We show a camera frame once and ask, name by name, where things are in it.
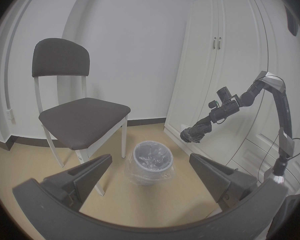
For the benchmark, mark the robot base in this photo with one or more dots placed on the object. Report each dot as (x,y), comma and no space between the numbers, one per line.
(275,176)

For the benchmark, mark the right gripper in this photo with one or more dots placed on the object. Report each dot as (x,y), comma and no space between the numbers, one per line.
(225,111)

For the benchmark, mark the grey and white chair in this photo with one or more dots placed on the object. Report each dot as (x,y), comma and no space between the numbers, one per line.
(77,119)

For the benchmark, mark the clear plastic bag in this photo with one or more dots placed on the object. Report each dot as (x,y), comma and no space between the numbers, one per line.
(129,171)

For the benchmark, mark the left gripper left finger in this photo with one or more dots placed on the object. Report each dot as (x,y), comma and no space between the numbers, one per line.
(90,177)

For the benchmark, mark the white wall socket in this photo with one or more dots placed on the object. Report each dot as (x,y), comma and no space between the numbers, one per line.
(10,115)

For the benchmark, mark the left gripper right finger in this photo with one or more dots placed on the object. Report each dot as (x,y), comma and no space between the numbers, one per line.
(215,177)

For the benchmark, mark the white trash bin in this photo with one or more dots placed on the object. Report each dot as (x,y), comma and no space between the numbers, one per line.
(150,170)

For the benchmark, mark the black plastic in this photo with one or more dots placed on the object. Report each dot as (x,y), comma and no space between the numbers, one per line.
(195,134)

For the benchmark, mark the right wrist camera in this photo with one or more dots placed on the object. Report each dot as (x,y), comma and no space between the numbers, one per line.
(213,104)

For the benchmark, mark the white wardrobe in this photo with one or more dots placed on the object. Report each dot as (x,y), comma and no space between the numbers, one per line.
(202,59)

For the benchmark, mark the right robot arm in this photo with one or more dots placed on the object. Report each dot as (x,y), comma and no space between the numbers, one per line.
(282,114)

